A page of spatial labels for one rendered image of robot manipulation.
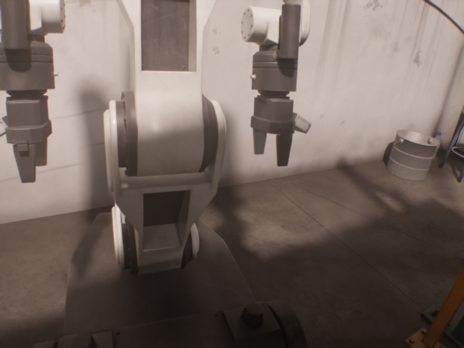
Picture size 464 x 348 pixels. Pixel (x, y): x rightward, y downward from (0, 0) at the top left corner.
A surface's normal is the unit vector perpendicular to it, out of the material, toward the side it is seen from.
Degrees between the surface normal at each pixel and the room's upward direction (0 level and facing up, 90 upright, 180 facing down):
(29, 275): 0
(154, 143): 84
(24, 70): 79
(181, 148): 90
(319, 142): 90
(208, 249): 0
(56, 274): 0
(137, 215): 103
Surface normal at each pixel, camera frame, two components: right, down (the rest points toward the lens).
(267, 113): -0.94, 0.07
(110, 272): 0.10, -0.89
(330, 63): 0.47, 0.43
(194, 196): 0.30, 0.61
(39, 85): 0.84, 0.17
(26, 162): 0.34, 0.26
